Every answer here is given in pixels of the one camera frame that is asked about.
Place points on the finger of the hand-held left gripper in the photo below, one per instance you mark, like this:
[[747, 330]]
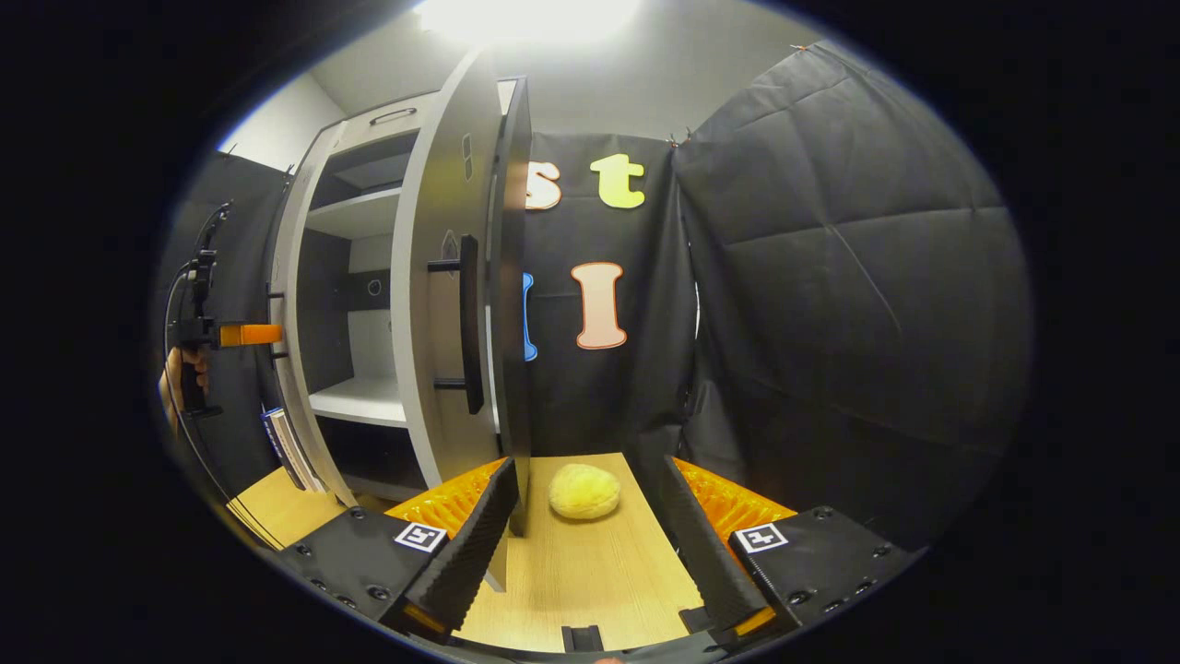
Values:
[[253, 335]]

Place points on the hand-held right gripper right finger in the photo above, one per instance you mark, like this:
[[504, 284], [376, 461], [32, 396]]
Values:
[[705, 544]]

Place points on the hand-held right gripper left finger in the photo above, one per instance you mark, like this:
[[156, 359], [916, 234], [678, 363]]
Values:
[[475, 544]]

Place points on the grey shoe cabinet door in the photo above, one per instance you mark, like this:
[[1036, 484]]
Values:
[[290, 369], [433, 304]]

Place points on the grey double-door shoe cabinet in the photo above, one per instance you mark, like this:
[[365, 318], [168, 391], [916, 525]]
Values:
[[359, 217]]

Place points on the blue book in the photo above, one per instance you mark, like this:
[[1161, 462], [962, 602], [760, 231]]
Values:
[[274, 433]]

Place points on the beige book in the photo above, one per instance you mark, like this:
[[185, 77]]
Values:
[[293, 452]]

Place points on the black backdrop cloth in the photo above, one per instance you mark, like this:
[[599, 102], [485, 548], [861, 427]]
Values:
[[830, 323]]

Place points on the large ceiling light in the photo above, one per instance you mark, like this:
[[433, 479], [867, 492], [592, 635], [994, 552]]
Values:
[[530, 18]]

